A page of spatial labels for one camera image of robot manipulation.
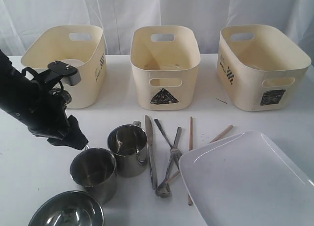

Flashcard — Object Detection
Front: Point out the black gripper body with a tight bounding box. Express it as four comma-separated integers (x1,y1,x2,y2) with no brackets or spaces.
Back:
17,86,71,140

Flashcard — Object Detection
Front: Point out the wooden chopstick upright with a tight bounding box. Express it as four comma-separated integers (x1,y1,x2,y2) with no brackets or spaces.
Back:
188,117,193,206

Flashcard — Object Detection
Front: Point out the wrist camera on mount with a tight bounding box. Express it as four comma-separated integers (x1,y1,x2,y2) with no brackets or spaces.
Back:
48,61,81,86

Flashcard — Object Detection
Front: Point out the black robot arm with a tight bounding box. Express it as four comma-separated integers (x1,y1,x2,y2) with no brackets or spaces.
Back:
0,53,88,150

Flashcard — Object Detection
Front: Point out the steel mug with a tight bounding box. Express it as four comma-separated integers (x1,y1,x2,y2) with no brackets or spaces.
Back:
107,121,148,177
70,147,117,205

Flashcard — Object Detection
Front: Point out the stainless steel table knife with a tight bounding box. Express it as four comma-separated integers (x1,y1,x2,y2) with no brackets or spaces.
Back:
144,115,158,190

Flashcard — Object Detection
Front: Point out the cream bin with triangle mark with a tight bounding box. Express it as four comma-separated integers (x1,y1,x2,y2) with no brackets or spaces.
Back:
130,26,201,111

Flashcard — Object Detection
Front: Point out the stainless steel spoon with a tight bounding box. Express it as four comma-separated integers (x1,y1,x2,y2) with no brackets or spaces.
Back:
154,118,182,163

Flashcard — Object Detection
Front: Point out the white curtain backdrop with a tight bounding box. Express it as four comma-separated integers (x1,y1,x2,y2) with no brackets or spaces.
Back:
0,0,314,57

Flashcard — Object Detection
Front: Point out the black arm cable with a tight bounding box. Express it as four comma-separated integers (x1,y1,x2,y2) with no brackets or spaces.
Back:
21,66,50,89

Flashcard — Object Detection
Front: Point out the cream bin with circle mark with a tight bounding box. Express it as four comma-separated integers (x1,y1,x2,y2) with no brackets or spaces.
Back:
21,25,106,109

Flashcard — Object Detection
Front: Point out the cream bin with square mark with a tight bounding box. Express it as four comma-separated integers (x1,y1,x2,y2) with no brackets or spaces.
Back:
217,24,312,112

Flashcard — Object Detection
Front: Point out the stainless steel bowl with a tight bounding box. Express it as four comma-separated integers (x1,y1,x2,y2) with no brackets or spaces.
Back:
28,190,105,226

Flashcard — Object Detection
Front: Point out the white rectangular plate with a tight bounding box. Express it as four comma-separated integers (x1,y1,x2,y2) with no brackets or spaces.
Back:
179,131,314,226

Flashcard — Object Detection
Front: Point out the stainless steel fork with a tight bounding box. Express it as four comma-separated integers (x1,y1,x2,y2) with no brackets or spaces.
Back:
155,126,183,198

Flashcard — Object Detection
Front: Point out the wooden chopstick slanted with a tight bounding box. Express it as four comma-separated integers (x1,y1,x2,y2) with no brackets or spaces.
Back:
165,124,233,184

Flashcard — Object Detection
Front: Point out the white ceramic bowl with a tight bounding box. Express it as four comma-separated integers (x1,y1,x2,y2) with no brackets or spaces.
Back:
61,59,84,70

